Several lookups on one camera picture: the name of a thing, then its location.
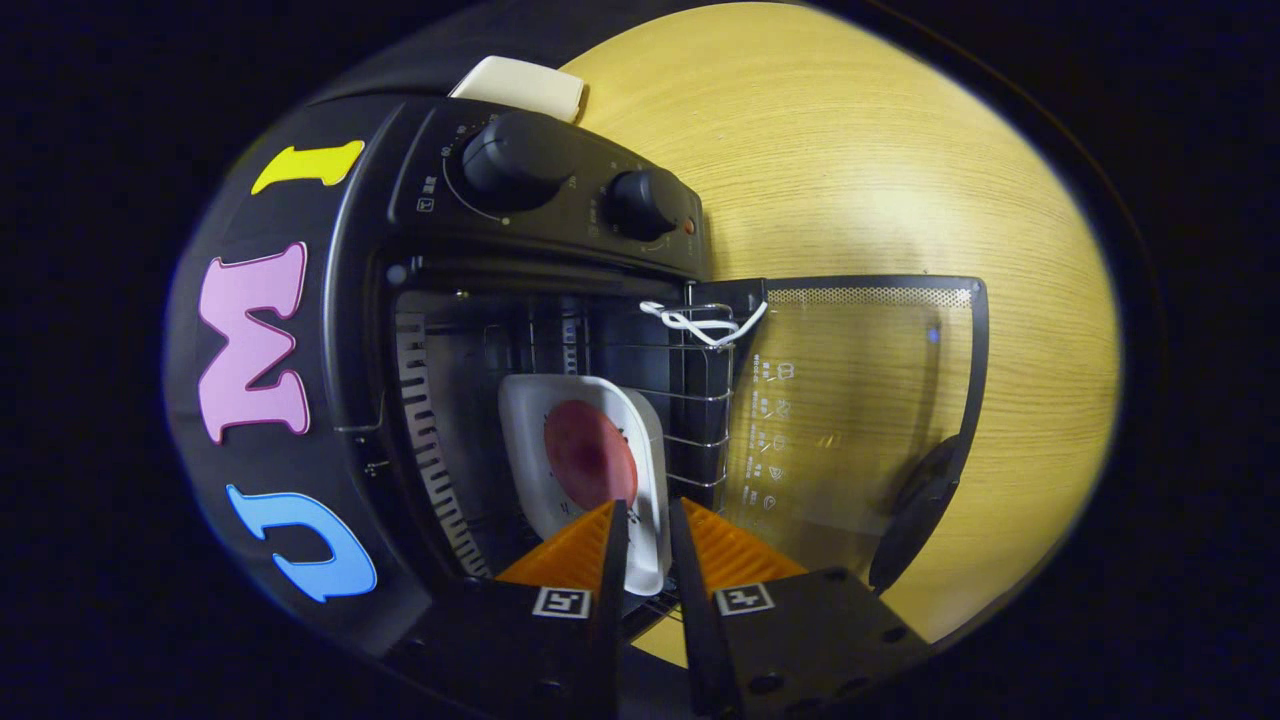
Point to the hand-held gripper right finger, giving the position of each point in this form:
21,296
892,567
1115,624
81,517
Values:
695,640

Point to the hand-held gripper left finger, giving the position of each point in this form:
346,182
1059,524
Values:
610,640

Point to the pink round food slice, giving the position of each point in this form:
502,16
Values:
590,455

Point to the white square plate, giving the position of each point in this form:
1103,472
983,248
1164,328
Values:
525,470

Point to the black toaster oven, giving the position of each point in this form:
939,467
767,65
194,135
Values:
560,230

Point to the white toaster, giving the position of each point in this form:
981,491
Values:
520,85

